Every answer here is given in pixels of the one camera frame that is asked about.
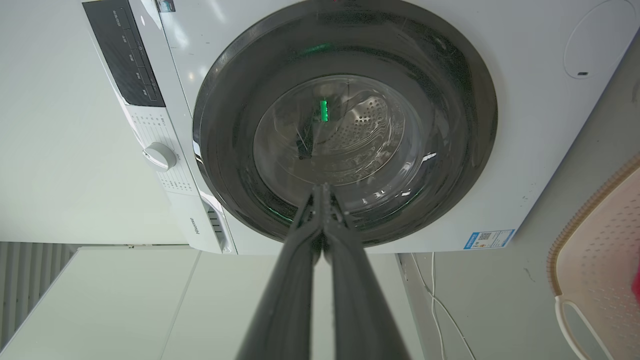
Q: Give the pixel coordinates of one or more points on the white front-load washing machine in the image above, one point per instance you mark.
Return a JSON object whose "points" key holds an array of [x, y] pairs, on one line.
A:
{"points": [[525, 125]]}

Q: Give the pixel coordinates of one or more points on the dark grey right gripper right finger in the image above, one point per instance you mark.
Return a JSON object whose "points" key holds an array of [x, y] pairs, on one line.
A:
{"points": [[360, 310]]}

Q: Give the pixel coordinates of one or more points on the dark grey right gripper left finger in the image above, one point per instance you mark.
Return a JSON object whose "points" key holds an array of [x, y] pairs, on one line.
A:
{"points": [[282, 305]]}

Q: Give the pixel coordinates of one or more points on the round dark washing machine door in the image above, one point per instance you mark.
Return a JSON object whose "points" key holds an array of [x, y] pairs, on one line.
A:
{"points": [[345, 120]]}

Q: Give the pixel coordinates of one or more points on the white cabinet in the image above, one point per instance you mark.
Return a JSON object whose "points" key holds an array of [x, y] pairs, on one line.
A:
{"points": [[150, 305]]}

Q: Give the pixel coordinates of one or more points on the beige perforated laundry basket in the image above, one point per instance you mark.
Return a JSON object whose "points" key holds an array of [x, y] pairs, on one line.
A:
{"points": [[600, 270]]}

